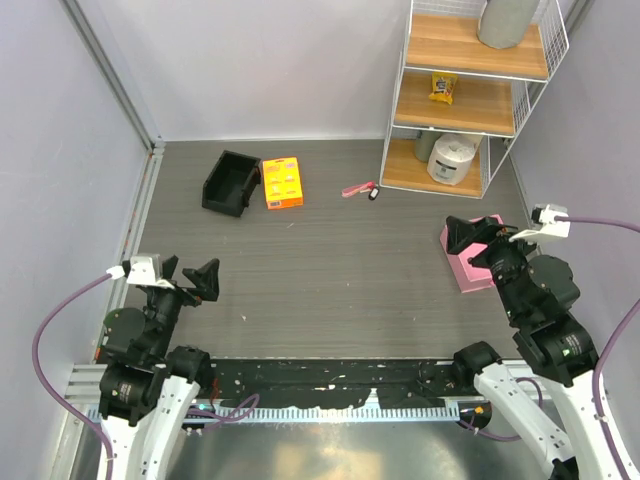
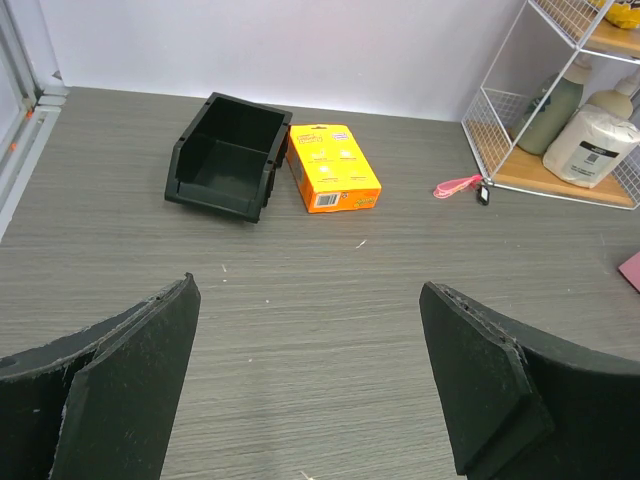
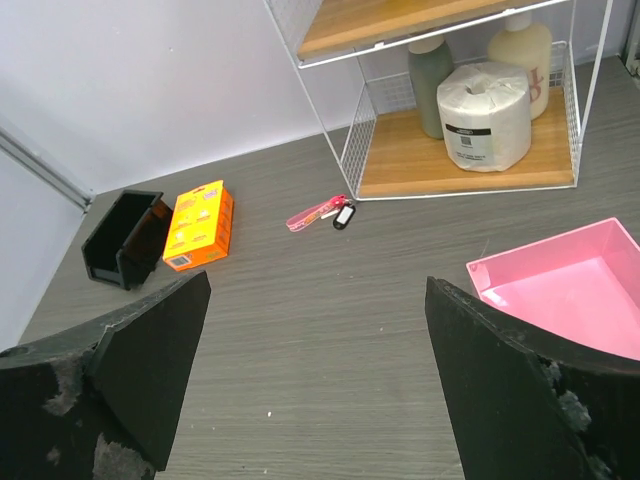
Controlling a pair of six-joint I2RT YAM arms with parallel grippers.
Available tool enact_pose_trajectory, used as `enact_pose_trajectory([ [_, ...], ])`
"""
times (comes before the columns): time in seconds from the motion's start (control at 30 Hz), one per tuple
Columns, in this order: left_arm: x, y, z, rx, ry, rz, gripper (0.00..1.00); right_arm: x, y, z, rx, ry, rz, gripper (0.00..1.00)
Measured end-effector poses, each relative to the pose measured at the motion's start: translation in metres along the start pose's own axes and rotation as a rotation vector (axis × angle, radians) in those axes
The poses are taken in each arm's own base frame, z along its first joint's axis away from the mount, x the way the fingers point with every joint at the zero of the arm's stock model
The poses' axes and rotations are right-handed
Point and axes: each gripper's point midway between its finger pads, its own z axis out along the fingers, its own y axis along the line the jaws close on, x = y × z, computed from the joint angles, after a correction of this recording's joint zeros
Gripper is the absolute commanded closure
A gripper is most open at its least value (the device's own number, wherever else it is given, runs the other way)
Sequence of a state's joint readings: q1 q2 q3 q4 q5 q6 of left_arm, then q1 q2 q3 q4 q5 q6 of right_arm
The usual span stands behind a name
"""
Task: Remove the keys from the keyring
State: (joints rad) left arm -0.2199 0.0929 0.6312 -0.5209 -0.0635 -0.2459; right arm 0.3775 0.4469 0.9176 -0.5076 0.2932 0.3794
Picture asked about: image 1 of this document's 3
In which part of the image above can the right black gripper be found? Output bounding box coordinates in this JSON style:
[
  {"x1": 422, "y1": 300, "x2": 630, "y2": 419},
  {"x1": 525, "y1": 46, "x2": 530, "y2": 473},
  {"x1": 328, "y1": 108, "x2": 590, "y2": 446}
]
[{"x1": 446, "y1": 212, "x2": 550, "y2": 320}]

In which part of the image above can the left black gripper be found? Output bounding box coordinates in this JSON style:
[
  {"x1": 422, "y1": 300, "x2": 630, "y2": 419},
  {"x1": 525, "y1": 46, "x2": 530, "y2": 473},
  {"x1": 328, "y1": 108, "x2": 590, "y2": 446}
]
[{"x1": 145, "y1": 254, "x2": 218, "y2": 359}]

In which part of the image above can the pink strap keyring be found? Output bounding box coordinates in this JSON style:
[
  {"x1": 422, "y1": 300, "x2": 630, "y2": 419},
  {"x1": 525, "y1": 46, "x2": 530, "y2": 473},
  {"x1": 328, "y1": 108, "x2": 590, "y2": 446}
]
[{"x1": 341, "y1": 182, "x2": 376, "y2": 198}]

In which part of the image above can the black key fob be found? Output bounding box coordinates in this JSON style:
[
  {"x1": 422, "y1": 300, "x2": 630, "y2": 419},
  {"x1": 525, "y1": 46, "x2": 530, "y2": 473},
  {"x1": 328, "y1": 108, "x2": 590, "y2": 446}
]
[{"x1": 368, "y1": 187, "x2": 380, "y2": 201}]

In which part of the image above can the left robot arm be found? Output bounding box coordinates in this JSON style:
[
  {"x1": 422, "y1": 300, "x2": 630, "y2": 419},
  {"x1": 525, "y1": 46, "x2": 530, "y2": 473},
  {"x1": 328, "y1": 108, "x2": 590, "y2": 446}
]
[{"x1": 99, "y1": 255, "x2": 220, "y2": 479}]

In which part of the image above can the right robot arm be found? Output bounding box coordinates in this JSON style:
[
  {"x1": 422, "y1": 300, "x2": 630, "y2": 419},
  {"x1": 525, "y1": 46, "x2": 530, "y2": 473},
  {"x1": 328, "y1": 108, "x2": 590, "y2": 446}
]
[{"x1": 445, "y1": 211, "x2": 626, "y2": 479}]

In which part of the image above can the pink plastic tray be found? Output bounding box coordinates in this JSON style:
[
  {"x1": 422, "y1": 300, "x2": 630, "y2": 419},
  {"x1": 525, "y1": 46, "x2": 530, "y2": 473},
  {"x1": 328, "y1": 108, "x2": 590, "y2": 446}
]
[{"x1": 440, "y1": 225, "x2": 495, "y2": 293}]

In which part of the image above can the white paper roll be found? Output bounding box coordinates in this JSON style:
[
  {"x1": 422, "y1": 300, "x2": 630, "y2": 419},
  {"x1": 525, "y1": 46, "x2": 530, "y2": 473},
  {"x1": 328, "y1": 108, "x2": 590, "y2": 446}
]
[{"x1": 427, "y1": 133, "x2": 483, "y2": 186}]

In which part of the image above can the black plastic bin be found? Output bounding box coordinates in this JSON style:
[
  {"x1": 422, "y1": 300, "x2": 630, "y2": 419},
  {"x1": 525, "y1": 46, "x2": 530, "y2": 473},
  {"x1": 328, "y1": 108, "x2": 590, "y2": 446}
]
[{"x1": 201, "y1": 150, "x2": 262, "y2": 218}]

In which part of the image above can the grey can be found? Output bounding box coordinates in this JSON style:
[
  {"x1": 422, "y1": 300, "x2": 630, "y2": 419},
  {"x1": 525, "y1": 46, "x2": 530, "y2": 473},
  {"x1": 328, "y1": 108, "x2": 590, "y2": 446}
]
[{"x1": 414, "y1": 130, "x2": 442, "y2": 163}]

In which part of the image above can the orange cardboard box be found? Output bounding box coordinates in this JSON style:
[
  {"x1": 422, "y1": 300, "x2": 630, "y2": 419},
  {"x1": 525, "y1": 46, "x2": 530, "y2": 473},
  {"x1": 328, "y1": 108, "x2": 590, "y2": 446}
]
[{"x1": 262, "y1": 157, "x2": 304, "y2": 210}]

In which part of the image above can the yellow snack packet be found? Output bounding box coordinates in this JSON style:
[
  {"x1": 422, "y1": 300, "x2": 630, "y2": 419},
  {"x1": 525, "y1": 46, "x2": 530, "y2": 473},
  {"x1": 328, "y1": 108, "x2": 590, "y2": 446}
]
[{"x1": 429, "y1": 72, "x2": 458, "y2": 105}]

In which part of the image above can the grey felt cylinder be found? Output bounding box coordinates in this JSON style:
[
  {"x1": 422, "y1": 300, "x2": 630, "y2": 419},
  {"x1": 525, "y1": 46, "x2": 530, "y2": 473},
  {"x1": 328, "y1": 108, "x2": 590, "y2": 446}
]
[{"x1": 477, "y1": 0, "x2": 539, "y2": 49}]

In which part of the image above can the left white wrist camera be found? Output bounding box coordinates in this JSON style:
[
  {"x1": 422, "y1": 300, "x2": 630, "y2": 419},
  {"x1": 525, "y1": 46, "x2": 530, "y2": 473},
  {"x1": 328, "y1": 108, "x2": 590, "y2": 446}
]
[{"x1": 122, "y1": 254, "x2": 175, "y2": 290}]

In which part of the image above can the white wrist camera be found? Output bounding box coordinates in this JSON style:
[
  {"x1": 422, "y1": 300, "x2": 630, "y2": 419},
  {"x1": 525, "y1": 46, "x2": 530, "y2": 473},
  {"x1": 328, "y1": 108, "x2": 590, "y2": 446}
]
[
  {"x1": 122, "y1": 254, "x2": 175, "y2": 290},
  {"x1": 509, "y1": 204, "x2": 570, "y2": 244}
]

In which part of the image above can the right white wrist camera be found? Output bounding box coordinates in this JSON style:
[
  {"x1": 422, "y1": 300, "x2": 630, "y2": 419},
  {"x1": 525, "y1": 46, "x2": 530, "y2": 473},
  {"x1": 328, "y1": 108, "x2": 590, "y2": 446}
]
[{"x1": 509, "y1": 204, "x2": 570, "y2": 244}]

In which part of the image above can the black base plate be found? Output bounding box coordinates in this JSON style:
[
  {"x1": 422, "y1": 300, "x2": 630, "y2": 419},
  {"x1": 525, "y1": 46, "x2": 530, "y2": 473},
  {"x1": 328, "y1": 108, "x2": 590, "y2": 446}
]
[{"x1": 197, "y1": 359, "x2": 478, "y2": 410}]

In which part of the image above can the aluminium frame rail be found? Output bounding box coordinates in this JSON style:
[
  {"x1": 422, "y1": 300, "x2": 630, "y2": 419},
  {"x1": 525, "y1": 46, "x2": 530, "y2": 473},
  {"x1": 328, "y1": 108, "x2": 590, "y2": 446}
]
[{"x1": 59, "y1": 0, "x2": 166, "y2": 156}]

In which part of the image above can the white slotted cable duct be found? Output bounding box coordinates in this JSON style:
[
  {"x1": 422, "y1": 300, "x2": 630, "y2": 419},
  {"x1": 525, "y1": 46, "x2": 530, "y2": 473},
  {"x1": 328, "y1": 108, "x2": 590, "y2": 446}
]
[{"x1": 87, "y1": 403, "x2": 461, "y2": 424}]

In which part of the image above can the white wire wooden shelf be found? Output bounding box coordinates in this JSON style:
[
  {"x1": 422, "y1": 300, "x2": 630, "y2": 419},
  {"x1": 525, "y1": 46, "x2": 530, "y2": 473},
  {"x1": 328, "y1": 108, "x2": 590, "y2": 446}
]
[{"x1": 379, "y1": 1, "x2": 569, "y2": 198}]

